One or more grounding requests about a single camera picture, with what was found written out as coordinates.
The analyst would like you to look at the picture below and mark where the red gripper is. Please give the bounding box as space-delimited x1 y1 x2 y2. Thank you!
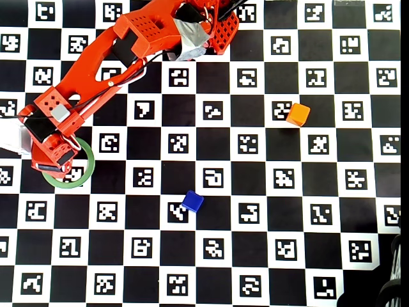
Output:
30 132 79 176

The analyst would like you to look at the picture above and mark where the orange cube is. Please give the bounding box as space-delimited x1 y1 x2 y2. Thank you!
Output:
285 102 311 127

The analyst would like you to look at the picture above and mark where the green ring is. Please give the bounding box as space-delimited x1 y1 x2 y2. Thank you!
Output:
41 137 96 189

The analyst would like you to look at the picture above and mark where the blue cube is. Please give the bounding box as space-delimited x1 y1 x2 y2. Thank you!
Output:
181 189 205 214

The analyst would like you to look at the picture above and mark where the red robot base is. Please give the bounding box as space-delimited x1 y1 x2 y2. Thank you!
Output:
207 11 240 54

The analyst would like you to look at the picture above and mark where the black white marker board mat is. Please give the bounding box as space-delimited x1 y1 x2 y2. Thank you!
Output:
0 0 402 307

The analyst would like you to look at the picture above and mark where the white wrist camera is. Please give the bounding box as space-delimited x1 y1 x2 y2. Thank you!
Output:
0 123 35 156

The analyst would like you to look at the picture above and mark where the grey tape wrap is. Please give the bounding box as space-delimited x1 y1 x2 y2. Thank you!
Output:
174 17 212 61

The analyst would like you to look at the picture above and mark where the small grey square module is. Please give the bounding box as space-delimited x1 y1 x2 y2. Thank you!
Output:
50 104 70 122

